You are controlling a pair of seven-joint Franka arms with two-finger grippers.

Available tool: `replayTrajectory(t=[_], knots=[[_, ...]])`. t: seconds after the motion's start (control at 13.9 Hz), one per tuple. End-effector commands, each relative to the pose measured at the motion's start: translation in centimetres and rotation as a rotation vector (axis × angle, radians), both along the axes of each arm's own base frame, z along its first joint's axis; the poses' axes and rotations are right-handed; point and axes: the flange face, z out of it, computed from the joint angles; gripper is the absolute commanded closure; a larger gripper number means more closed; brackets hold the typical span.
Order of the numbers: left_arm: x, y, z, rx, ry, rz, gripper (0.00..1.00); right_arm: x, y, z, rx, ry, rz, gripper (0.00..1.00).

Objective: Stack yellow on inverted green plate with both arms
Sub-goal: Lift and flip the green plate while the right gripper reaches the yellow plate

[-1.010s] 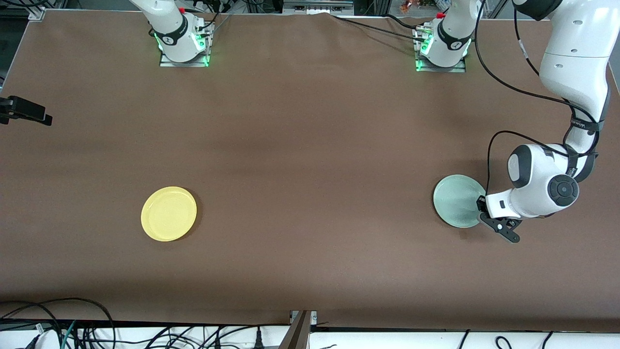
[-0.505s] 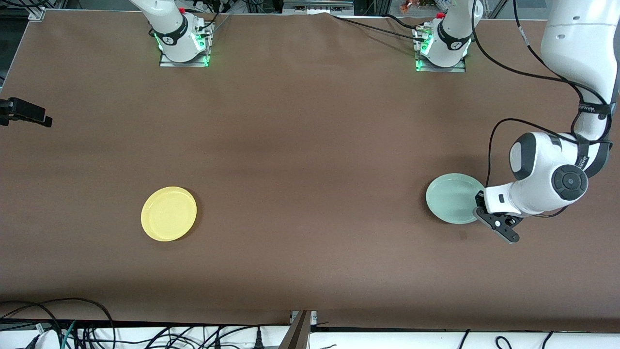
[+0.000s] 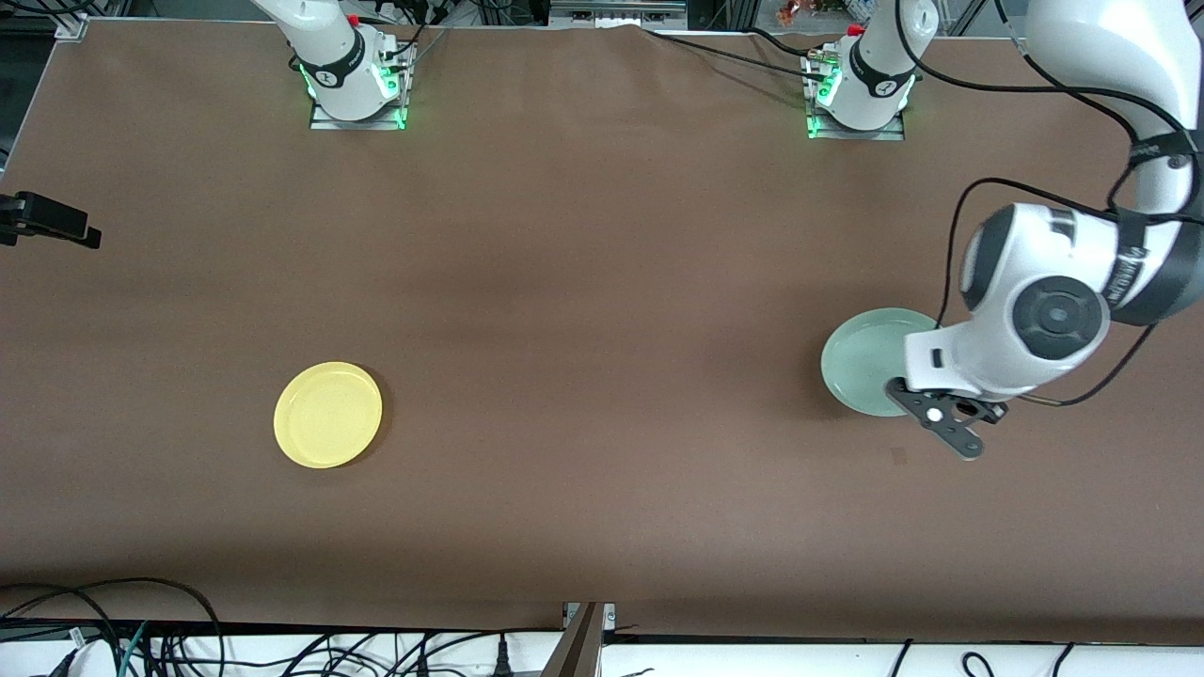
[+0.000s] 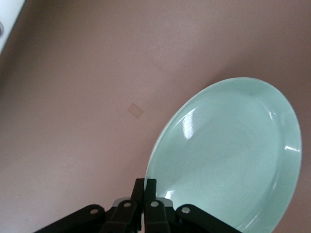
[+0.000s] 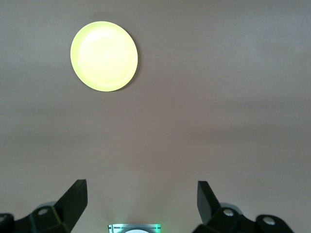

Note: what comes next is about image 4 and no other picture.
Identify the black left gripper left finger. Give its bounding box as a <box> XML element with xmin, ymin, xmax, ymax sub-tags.
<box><xmin>36</xmin><ymin>178</ymin><xmax>146</xmax><ymax>233</ymax></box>

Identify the pale green round plate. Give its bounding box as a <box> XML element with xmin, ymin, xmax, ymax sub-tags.
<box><xmin>145</xmin><ymin>77</ymin><xmax>303</xmax><ymax>233</ymax></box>

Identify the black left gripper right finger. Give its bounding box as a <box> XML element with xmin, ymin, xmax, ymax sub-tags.
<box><xmin>145</xmin><ymin>179</ymin><xmax>238</xmax><ymax>233</ymax></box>

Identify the brown table cover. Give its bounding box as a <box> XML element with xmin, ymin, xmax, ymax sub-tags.
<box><xmin>0</xmin><ymin>0</ymin><xmax>311</xmax><ymax>233</ymax></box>

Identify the small brown tape patch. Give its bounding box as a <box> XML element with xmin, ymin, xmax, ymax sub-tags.
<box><xmin>127</xmin><ymin>102</ymin><xmax>146</xmax><ymax>119</ymax></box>

